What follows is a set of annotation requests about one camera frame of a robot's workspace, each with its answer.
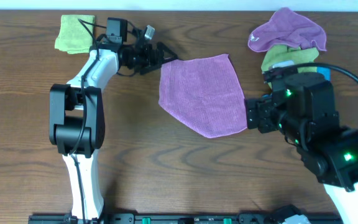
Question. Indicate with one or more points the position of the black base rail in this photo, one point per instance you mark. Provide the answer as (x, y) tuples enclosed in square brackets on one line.
[(130, 218)]

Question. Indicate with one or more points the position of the folded light green cloth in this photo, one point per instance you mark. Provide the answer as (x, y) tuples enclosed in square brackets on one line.
[(73, 38)]

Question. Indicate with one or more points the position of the crumpled blue cloth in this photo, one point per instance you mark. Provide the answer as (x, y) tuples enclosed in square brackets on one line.
[(326, 72)]

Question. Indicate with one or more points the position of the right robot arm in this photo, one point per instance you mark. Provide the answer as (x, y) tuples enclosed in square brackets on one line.
[(302, 107)]

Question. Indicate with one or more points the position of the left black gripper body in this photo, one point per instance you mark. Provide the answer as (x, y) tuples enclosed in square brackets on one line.
[(140, 58)]

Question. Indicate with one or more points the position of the crumpled purple cloth at top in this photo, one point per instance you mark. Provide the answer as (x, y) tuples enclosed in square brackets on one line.
[(286, 27)]

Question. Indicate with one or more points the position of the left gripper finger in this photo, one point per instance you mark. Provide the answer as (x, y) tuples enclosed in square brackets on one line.
[(165, 52), (157, 66)]

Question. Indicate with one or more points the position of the crumpled olive green cloth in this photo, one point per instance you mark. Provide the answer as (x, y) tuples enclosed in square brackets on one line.
[(279, 53)]

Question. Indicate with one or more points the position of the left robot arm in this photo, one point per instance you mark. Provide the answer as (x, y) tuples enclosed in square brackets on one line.
[(76, 117)]

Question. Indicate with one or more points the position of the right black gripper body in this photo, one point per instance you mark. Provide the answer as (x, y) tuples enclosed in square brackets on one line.
[(270, 119)]

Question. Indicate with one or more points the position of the purple microfiber cloth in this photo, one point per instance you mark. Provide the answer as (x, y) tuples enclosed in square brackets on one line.
[(204, 94)]

